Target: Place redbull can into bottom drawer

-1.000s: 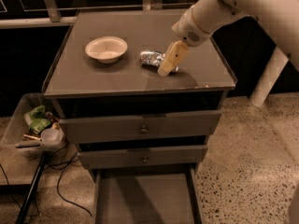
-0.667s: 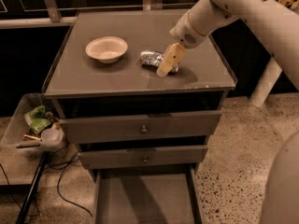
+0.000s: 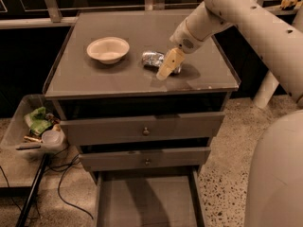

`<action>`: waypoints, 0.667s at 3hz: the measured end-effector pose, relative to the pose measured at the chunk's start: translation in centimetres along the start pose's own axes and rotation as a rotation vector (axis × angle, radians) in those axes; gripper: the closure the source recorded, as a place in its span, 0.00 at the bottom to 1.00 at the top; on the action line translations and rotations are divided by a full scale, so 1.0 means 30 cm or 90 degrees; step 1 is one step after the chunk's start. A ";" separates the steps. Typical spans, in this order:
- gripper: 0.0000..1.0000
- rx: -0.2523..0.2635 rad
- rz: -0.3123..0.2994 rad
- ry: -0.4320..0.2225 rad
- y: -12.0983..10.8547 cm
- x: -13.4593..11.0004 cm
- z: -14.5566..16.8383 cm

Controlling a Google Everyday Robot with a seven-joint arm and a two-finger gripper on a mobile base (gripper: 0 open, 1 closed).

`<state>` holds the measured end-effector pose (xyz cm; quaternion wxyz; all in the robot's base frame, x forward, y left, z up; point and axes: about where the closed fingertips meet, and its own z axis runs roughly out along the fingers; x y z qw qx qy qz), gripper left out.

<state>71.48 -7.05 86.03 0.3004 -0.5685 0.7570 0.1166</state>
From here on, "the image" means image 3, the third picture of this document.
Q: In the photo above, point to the yellow object on ledge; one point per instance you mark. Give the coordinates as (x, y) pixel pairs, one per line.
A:
(289, 4)

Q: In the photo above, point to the white paper bowl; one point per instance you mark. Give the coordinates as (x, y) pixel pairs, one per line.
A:
(108, 50)

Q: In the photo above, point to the metal window railing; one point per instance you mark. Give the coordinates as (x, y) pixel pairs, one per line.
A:
(50, 7)

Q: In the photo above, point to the clear plastic bin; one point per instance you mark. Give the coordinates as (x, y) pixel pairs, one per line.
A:
(14, 136)

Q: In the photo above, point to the grey top drawer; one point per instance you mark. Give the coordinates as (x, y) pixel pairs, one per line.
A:
(113, 130)

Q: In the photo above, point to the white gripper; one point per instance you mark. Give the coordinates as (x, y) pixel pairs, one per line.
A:
(183, 39)

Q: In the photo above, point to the grey open bottom drawer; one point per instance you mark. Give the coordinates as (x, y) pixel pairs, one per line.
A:
(159, 197)

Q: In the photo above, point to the green snack bag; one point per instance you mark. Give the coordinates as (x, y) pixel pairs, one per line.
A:
(37, 121)

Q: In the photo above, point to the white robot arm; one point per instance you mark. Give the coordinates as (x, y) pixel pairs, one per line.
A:
(275, 184)

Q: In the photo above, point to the brass middle drawer knob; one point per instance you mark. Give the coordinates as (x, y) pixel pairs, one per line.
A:
(147, 162)

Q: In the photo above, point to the white slanted pole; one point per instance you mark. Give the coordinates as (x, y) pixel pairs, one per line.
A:
(265, 90)

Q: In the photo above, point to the clear plastic cup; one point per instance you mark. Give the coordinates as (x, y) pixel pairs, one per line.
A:
(50, 137)

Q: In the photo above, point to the silver redbull can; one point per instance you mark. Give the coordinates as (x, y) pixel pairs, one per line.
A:
(154, 59)

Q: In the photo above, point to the grey drawer cabinet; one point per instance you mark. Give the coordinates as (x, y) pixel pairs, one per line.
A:
(84, 88)

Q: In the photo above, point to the black metal bar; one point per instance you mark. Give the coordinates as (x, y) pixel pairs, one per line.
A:
(33, 190)

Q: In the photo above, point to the brass top drawer knob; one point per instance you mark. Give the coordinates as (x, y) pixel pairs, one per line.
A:
(146, 131)

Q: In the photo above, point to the grey middle drawer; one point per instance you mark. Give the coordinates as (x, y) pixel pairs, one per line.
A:
(166, 157)

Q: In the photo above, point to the brass drawer knob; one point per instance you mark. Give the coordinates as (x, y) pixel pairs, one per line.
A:
(146, 131)
(147, 162)

